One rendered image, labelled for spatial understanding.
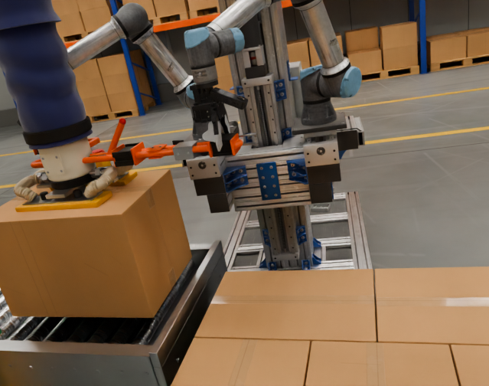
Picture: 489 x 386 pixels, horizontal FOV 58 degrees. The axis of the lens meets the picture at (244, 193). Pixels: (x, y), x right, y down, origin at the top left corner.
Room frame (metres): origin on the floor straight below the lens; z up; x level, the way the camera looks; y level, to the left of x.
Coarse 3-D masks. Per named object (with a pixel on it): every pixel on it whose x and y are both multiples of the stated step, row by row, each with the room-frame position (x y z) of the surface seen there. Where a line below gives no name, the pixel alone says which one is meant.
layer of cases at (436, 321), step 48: (240, 288) 1.46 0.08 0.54; (288, 288) 1.40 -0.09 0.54; (336, 288) 1.35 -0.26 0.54; (384, 288) 1.29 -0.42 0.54; (432, 288) 1.24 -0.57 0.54; (480, 288) 1.20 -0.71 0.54; (240, 336) 1.19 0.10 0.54; (288, 336) 1.14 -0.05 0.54; (336, 336) 1.10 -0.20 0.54; (384, 336) 1.06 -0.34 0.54; (432, 336) 1.02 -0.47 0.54; (480, 336) 0.99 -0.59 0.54; (192, 384) 1.02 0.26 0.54; (240, 384) 0.98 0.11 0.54; (288, 384) 0.95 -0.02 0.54; (336, 384) 0.92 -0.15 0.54; (384, 384) 0.88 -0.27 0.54; (432, 384) 0.86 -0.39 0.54; (480, 384) 0.83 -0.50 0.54
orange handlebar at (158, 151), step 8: (200, 144) 1.41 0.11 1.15; (240, 144) 1.34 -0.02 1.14; (104, 152) 1.54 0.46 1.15; (136, 152) 1.45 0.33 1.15; (144, 152) 1.44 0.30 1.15; (152, 152) 1.43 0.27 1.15; (160, 152) 1.42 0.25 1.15; (168, 152) 1.40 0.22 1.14; (40, 160) 1.62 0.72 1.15; (88, 160) 1.51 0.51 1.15; (96, 160) 1.49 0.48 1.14; (104, 160) 1.49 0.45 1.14; (112, 160) 1.48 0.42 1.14
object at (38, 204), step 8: (80, 192) 1.45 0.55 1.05; (104, 192) 1.46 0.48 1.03; (40, 200) 1.50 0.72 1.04; (48, 200) 1.48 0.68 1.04; (56, 200) 1.46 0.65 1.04; (64, 200) 1.45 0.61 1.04; (72, 200) 1.43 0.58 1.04; (80, 200) 1.41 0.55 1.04; (88, 200) 1.40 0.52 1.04; (96, 200) 1.40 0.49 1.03; (104, 200) 1.42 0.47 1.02; (16, 208) 1.48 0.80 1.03; (24, 208) 1.47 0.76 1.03; (32, 208) 1.46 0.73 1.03; (40, 208) 1.45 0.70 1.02; (48, 208) 1.44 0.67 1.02; (56, 208) 1.43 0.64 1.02; (64, 208) 1.42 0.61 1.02; (72, 208) 1.41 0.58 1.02
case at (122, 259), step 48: (48, 192) 1.65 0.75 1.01; (144, 192) 1.44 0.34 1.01; (0, 240) 1.43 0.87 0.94; (48, 240) 1.37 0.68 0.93; (96, 240) 1.31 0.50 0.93; (144, 240) 1.35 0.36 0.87; (0, 288) 1.46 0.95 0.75; (48, 288) 1.39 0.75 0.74; (96, 288) 1.33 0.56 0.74; (144, 288) 1.28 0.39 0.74
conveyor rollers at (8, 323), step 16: (176, 288) 1.56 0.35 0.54; (0, 304) 1.71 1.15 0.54; (0, 320) 1.58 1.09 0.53; (16, 320) 1.55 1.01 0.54; (32, 320) 1.52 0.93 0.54; (48, 320) 1.49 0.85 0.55; (64, 320) 1.47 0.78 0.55; (96, 320) 1.46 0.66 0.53; (112, 320) 1.42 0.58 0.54; (128, 320) 1.39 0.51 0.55; (160, 320) 1.38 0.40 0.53; (0, 336) 1.46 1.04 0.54; (16, 336) 1.43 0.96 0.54; (32, 336) 1.40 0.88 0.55; (64, 336) 1.40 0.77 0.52; (80, 336) 1.36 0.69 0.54; (96, 336) 1.33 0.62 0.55; (128, 336) 1.33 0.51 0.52; (144, 336) 1.28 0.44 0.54
